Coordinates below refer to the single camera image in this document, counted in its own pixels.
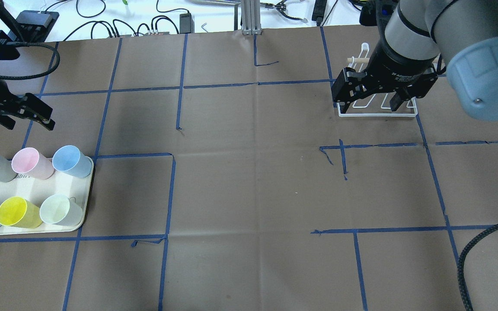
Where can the pale green plastic cup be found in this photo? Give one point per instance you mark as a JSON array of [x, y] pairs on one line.
[[60, 210]]

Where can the yellow plastic cup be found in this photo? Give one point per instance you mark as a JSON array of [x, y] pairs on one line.
[[18, 212]]

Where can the light blue plastic cup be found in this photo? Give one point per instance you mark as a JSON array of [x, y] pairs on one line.
[[70, 160]]

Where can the black power adapter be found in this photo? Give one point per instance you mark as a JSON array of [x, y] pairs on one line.
[[186, 23]]

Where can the white wire cup rack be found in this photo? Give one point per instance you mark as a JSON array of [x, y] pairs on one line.
[[375, 105]]

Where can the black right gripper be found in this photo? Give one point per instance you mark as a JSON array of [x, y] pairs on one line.
[[398, 65]]

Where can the aluminium frame post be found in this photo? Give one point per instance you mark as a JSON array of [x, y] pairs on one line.
[[250, 10]]

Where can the cream plastic tray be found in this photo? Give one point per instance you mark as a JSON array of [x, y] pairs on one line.
[[36, 191]]

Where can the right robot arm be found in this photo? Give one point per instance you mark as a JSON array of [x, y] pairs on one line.
[[422, 39]]

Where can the pink plastic cup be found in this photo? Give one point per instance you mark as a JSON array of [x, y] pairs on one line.
[[30, 162]]

